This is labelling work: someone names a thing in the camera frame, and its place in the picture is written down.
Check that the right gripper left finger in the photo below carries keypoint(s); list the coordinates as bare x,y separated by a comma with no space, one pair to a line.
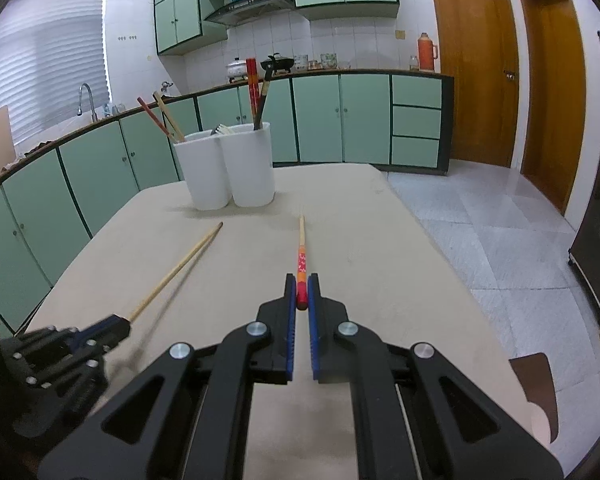
186,415

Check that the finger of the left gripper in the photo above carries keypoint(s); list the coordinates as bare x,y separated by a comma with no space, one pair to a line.
47,338
104,335

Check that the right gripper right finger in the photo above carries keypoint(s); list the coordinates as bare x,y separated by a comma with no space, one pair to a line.
416,415

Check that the red patterned bamboo chopstick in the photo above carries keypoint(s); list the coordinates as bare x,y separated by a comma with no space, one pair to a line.
253,86
155,119
302,281

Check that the long black chopstick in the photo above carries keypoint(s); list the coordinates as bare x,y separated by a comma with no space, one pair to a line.
257,123

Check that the brown chair back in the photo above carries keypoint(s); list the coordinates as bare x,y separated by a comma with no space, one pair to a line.
536,379

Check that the white left utensil holder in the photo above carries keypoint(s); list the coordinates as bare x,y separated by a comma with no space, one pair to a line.
202,165

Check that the white utensil holder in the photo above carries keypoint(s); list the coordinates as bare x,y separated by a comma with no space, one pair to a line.
248,160
202,165

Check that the white right utensil holder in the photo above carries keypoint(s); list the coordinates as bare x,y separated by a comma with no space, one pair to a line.
248,160

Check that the white window blinds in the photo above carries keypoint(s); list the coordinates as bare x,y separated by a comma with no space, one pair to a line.
52,62

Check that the white cooking pot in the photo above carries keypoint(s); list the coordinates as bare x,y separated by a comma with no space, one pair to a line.
237,70

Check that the black wok with lid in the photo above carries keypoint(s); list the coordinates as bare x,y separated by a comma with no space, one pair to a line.
277,63

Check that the brown wooden door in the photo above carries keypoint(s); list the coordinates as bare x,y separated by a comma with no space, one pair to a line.
557,98
479,50

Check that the orange thermos flask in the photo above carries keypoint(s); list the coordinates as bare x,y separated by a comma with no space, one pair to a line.
427,52

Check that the black range hood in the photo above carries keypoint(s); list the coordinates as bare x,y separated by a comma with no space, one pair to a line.
236,12

